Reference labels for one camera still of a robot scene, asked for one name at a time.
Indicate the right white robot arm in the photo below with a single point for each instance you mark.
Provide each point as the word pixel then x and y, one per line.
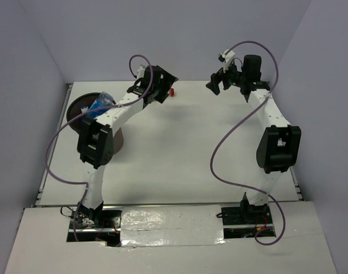
pixel 278 147

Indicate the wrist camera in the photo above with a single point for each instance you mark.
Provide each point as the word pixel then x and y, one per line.
pixel 141 71
pixel 226 58

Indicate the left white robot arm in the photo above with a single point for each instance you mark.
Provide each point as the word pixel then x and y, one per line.
pixel 96 137

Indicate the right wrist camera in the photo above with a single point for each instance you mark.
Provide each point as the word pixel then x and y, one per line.
pixel 226 58

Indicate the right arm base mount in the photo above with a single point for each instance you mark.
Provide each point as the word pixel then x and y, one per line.
pixel 245 221

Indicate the silver foil sheet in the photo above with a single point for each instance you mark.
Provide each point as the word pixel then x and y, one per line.
pixel 171 226

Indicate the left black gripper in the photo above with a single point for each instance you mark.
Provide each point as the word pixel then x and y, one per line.
pixel 166 81

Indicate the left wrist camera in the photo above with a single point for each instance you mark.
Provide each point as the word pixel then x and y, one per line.
pixel 141 71

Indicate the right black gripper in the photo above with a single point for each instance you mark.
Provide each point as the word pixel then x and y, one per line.
pixel 215 78

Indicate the blue label bottle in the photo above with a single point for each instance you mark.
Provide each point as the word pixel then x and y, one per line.
pixel 84 109
pixel 103 100

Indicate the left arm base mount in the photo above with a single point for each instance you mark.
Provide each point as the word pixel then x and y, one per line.
pixel 106 230

